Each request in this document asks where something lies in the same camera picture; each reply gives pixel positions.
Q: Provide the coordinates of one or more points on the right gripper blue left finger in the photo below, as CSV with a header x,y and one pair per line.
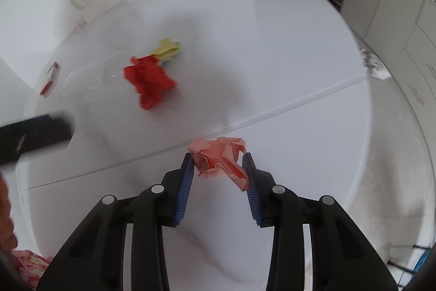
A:
x,y
184,183

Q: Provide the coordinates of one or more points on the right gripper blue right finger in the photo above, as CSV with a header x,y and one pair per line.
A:
x,y
253,194

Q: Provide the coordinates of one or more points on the pink paper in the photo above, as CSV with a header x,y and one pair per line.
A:
x,y
219,157

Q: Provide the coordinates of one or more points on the person's left hand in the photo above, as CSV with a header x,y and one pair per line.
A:
x,y
8,239

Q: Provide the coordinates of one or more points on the small red white box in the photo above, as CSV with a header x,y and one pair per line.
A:
x,y
50,79

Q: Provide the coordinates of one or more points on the red crumpled paper ball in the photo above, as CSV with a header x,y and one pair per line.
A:
x,y
149,79

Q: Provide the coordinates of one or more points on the yellow crumpled paper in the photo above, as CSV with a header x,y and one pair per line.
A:
x,y
166,51

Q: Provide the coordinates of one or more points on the red floral fabric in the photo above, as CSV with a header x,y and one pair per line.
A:
x,y
30,266

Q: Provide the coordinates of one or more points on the crumpled white item on floor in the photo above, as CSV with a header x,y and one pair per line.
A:
x,y
374,65

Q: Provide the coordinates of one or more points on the grey chair with black legs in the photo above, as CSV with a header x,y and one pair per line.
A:
x,y
409,258

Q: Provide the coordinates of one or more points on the white drawer cabinet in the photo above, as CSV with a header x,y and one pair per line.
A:
x,y
402,34

